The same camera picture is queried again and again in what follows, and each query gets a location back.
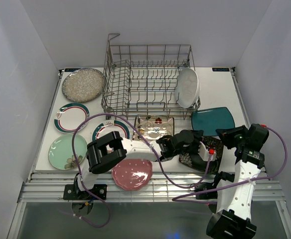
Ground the grey wire dish rack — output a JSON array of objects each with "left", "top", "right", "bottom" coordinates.
[{"left": 101, "top": 33, "right": 201, "bottom": 118}]

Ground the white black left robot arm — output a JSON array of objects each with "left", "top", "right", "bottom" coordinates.
[{"left": 74, "top": 130, "right": 208, "bottom": 199}]

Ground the dark logo sticker right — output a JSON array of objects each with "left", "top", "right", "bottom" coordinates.
[{"left": 212, "top": 67, "right": 230, "bottom": 72}]

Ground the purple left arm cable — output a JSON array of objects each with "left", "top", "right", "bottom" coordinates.
[{"left": 72, "top": 113, "right": 213, "bottom": 189}]

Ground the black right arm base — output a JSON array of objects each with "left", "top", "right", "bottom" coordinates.
[{"left": 190, "top": 171, "right": 236, "bottom": 202}]

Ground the black floral square plate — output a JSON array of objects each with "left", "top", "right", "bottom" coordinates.
[{"left": 178, "top": 136, "right": 224, "bottom": 174}]

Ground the white plate steam logo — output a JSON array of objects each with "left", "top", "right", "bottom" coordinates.
[{"left": 92, "top": 120, "right": 130, "bottom": 141}]

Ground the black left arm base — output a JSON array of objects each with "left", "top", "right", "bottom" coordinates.
[{"left": 63, "top": 173, "right": 108, "bottom": 200}]

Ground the dark logo sticker left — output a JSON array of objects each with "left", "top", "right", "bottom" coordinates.
[{"left": 64, "top": 68, "right": 81, "bottom": 72}]

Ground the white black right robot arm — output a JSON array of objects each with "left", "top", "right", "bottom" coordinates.
[{"left": 206, "top": 123, "right": 269, "bottom": 239}]

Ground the speckled brown round plate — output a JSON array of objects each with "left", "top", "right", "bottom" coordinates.
[{"left": 61, "top": 68, "right": 105, "bottom": 103}]

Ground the dark logo sticker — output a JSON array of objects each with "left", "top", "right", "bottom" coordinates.
[
  {"left": 212, "top": 67, "right": 230, "bottom": 72},
  {"left": 64, "top": 68, "right": 81, "bottom": 72}
]

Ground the mint green flower plate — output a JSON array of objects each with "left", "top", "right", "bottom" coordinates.
[{"left": 48, "top": 134, "right": 87, "bottom": 170}]

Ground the pink dotted scalloped plate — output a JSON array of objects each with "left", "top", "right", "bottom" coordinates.
[{"left": 112, "top": 159, "right": 152, "bottom": 191}]

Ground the white plate green red rim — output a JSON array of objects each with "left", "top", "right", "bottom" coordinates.
[{"left": 54, "top": 103, "right": 90, "bottom": 133}]

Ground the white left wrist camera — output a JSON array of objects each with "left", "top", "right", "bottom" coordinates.
[{"left": 198, "top": 142, "right": 216, "bottom": 162}]

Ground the cream floral square plate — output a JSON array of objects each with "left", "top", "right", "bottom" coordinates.
[{"left": 135, "top": 116, "right": 174, "bottom": 141}]

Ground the teal square plate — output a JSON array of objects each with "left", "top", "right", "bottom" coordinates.
[{"left": 191, "top": 107, "right": 235, "bottom": 136}]

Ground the white oval plate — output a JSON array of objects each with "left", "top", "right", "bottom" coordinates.
[{"left": 175, "top": 68, "right": 200, "bottom": 109}]

